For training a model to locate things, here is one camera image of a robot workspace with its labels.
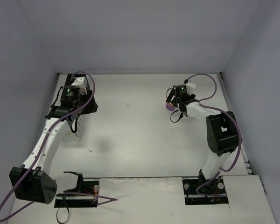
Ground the purple and lime lego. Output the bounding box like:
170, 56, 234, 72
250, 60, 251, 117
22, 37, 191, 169
165, 102, 176, 112

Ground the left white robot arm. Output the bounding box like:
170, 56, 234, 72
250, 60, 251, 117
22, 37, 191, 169
9, 85, 98, 204

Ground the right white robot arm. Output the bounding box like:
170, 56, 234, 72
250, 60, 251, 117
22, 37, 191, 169
166, 84, 239, 184

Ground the white slotted container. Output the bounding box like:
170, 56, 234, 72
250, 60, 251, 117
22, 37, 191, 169
63, 116, 84, 140

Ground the black slotted container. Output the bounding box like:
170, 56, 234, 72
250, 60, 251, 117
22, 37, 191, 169
59, 73, 85, 86

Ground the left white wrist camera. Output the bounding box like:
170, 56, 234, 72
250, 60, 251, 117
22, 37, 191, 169
71, 77, 88, 95

